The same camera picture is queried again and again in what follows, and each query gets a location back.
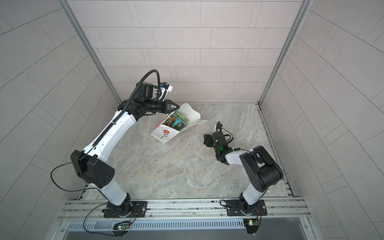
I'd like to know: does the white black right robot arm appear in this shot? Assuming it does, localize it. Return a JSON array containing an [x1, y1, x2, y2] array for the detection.
[[204, 122, 284, 215]]

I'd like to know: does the orange snack packet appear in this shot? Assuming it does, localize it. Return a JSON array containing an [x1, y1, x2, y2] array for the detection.
[[163, 116, 179, 128]]

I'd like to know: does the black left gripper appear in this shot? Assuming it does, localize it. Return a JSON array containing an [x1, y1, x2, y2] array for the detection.
[[143, 99, 181, 115]]

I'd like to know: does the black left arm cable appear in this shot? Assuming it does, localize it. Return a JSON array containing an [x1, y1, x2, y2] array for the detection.
[[50, 149, 103, 193]]

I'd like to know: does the corner aluminium profile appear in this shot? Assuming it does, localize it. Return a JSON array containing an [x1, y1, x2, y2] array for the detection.
[[58, 0, 122, 104], [258, 0, 312, 106]]

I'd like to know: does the circuit board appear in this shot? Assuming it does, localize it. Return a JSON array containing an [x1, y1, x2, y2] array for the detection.
[[243, 219, 260, 234], [113, 221, 132, 231]]

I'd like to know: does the green Fox's candy packet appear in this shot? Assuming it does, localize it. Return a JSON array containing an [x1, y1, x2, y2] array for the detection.
[[171, 111, 189, 131]]

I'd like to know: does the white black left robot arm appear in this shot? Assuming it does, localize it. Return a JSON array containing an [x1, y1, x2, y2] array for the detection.
[[71, 99, 180, 218]]

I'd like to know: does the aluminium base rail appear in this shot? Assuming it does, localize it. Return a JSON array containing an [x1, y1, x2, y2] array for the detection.
[[58, 197, 311, 221]]

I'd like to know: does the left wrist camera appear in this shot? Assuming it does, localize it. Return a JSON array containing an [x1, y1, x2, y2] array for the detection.
[[141, 83, 173, 102]]

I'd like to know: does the right corner aluminium profile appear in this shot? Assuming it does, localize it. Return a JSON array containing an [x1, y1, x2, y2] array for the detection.
[[258, 0, 312, 106]]

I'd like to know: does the left corner aluminium profile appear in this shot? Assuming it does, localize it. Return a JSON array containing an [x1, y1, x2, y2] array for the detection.
[[58, 0, 122, 104]]

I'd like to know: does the white floral paper bag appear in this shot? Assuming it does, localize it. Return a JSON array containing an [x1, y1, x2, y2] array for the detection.
[[151, 103, 206, 144]]

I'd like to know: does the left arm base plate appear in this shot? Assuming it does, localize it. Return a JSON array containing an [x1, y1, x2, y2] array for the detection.
[[102, 201, 148, 218]]

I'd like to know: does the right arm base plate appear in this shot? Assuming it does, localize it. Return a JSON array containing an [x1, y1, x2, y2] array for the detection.
[[223, 199, 268, 217]]

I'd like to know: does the left circuit board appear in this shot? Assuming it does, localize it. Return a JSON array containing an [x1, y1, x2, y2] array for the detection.
[[113, 221, 132, 231]]

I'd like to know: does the right circuit board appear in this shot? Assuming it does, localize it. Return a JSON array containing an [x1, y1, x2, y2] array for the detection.
[[243, 219, 260, 234]]

